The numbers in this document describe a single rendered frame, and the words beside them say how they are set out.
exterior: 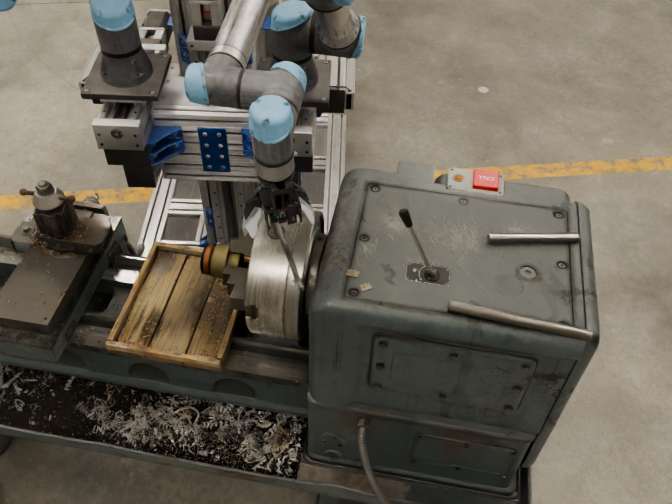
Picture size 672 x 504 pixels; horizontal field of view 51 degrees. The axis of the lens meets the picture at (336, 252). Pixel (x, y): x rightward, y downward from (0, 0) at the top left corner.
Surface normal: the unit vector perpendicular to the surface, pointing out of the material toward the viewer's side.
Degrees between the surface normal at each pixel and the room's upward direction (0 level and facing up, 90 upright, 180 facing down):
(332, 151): 0
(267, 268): 39
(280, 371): 0
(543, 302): 0
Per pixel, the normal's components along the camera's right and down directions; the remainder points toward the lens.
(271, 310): -0.16, 0.53
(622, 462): 0.03, -0.66
